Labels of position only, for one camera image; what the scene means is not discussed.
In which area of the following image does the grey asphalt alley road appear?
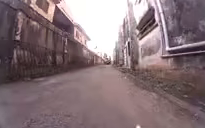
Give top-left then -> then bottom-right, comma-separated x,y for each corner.
0,64 -> 205,128

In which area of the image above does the pale building with balcony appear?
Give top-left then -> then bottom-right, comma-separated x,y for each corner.
24,0 -> 75,34

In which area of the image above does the pale building with roof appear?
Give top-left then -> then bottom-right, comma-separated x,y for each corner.
72,22 -> 92,48

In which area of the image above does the row of buildings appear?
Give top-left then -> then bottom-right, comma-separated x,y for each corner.
112,0 -> 140,70

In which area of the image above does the grey building with white pipes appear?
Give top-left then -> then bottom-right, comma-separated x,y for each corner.
135,0 -> 205,102

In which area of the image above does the rubble strip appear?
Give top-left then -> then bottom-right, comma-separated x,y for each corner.
117,66 -> 205,115

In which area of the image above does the dark wall with metal fence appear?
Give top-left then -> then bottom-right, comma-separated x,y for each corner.
0,0 -> 105,85

